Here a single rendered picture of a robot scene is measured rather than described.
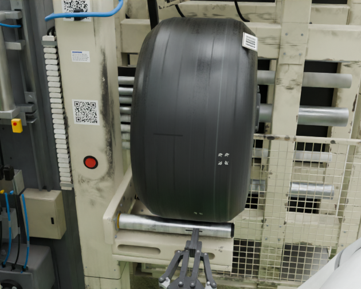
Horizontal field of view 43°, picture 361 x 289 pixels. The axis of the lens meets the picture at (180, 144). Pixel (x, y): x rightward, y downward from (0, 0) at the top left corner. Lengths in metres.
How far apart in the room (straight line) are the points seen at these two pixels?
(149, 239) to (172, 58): 0.55
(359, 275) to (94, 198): 1.16
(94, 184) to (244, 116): 0.56
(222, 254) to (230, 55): 0.57
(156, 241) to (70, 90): 0.50
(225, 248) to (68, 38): 0.72
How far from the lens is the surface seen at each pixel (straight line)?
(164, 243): 1.38
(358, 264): 0.40
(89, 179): 1.43
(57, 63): 1.33
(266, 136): 1.73
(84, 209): 1.50
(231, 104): 1.08
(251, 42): 1.19
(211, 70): 1.10
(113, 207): 1.38
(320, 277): 0.57
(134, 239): 1.40
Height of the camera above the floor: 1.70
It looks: 26 degrees down
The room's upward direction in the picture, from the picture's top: straight up
